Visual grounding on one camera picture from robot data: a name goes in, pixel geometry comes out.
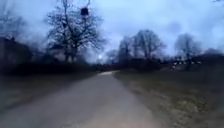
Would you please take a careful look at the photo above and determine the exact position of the pale dirt path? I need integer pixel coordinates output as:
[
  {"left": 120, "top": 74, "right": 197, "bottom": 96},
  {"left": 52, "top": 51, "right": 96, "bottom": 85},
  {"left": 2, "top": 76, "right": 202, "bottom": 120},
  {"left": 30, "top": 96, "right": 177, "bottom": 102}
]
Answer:
[{"left": 0, "top": 70, "right": 168, "bottom": 128}]

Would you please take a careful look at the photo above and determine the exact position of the large bare tree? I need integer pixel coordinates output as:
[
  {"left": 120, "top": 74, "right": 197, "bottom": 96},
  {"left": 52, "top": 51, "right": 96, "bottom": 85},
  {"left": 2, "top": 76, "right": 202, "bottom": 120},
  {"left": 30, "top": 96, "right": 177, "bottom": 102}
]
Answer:
[{"left": 44, "top": 0, "right": 108, "bottom": 64}]

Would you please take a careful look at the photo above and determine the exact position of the dark hedge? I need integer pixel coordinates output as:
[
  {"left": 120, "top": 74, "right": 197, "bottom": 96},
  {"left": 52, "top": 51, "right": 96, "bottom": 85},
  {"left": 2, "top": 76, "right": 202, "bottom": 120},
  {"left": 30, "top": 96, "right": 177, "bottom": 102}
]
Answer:
[{"left": 0, "top": 59, "right": 101, "bottom": 76}]

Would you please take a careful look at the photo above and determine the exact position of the grass strip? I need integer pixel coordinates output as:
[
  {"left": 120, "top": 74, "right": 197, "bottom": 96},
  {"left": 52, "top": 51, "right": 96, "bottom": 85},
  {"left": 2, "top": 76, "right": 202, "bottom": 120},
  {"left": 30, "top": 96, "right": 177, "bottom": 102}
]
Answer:
[
  {"left": 113, "top": 68, "right": 224, "bottom": 128},
  {"left": 0, "top": 71, "right": 100, "bottom": 113}
]

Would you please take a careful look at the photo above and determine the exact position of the dark building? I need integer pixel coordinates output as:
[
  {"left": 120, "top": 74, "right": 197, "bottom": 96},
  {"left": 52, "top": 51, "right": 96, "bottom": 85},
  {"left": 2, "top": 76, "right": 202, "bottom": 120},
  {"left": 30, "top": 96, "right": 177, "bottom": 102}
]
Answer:
[{"left": 0, "top": 35, "right": 34, "bottom": 68}]

